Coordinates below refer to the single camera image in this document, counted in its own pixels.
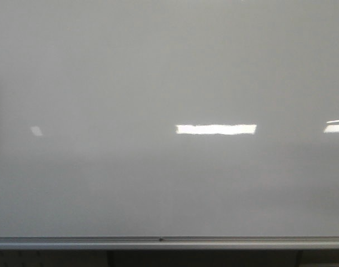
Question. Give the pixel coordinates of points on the white whiteboard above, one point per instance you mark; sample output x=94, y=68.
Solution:
x=169, y=118

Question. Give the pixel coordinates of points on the grey aluminium marker tray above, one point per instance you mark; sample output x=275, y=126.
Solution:
x=170, y=243

